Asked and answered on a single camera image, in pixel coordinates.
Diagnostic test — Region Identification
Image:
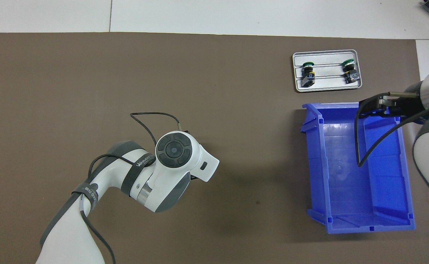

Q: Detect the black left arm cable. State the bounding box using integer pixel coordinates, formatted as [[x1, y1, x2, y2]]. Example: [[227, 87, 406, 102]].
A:
[[77, 112, 182, 264]]

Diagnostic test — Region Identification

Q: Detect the brown table mat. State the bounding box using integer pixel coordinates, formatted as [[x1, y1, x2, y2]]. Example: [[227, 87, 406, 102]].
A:
[[0, 32, 429, 264]]

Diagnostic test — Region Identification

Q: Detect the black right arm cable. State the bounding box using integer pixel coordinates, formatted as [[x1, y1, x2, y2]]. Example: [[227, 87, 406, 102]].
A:
[[356, 93, 429, 167]]

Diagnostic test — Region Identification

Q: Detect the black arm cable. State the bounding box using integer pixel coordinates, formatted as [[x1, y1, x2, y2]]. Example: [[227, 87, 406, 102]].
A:
[[356, 93, 429, 167], [77, 112, 182, 264]]

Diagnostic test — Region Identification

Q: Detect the grey metal tray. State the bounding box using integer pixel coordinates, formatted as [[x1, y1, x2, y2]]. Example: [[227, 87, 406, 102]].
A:
[[292, 49, 363, 92]]

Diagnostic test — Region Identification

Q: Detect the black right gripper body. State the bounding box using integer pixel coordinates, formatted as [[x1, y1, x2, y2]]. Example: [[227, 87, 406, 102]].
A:
[[381, 92, 424, 117]]

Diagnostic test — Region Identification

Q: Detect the blue plastic storage bin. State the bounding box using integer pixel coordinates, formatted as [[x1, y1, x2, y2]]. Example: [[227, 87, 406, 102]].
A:
[[301, 102, 417, 234]]

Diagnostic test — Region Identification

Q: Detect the green push button switch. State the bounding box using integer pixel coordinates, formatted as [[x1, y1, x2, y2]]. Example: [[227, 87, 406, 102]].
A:
[[342, 59, 361, 84], [301, 62, 317, 88]]

